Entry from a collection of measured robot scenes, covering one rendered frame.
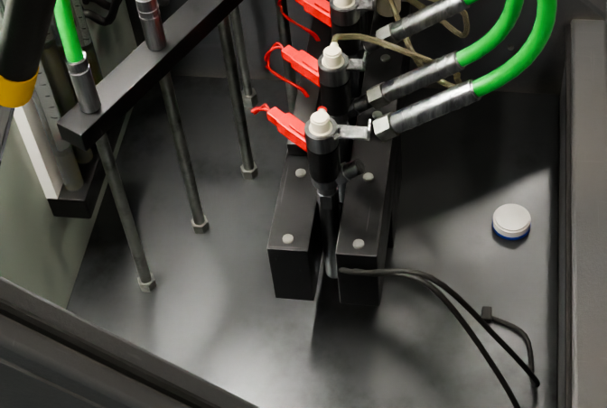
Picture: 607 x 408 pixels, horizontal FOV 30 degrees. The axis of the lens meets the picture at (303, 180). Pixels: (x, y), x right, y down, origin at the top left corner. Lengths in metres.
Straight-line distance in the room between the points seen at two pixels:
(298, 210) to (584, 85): 0.34
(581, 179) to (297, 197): 0.27
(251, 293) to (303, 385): 0.12
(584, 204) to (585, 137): 0.08
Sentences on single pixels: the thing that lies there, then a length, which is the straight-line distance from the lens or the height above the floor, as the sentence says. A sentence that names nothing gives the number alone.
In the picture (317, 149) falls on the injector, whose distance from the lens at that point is 0.96.
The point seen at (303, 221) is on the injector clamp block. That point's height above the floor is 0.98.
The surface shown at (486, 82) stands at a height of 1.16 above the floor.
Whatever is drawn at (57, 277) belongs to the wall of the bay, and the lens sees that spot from 1.18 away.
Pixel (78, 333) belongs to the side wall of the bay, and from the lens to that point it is 0.65.
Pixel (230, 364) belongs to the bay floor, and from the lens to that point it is 1.13.
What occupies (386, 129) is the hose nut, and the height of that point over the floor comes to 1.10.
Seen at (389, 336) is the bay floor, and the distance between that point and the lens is 1.14.
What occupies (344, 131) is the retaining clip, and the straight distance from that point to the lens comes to 0.95.
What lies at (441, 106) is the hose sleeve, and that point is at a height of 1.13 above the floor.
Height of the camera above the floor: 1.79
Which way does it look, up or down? 50 degrees down
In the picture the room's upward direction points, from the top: 7 degrees counter-clockwise
